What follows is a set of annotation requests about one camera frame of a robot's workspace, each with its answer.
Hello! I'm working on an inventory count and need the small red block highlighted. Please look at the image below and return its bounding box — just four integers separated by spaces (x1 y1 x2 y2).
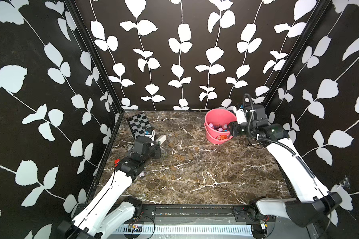
114 159 120 167

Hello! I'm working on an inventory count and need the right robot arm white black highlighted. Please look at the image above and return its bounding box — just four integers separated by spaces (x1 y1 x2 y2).
228 103 342 227

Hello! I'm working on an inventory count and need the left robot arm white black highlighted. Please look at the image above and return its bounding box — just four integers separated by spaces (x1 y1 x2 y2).
57 135 166 239

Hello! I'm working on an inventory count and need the pink plastic bucket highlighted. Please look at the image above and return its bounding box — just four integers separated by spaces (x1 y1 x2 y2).
204 109 236 145

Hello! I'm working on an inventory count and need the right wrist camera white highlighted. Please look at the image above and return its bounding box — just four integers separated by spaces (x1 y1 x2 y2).
233 106 247 124

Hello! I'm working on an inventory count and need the black white checkerboard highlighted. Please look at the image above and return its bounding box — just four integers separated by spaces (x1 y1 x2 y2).
127 113 152 139

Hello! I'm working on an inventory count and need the white slotted cable duct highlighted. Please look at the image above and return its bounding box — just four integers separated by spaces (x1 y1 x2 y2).
112 224 253 237

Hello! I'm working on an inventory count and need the black front rail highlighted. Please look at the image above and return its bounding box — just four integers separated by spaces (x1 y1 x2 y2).
141 204 278 223

